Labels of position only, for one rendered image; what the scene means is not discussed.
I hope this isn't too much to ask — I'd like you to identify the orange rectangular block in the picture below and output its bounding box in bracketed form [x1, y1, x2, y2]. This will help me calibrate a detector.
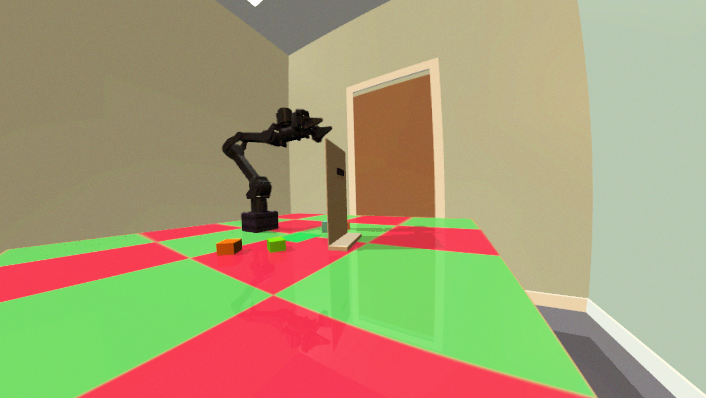
[216, 238, 242, 256]

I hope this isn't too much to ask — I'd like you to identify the green flat square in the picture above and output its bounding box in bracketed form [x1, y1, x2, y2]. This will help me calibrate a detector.
[279, 233, 321, 242]

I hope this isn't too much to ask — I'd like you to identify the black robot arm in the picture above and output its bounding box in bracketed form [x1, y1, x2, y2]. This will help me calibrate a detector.
[222, 108, 293, 213]

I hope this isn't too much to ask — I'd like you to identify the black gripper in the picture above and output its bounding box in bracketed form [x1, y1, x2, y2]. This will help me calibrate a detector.
[288, 111, 332, 143]

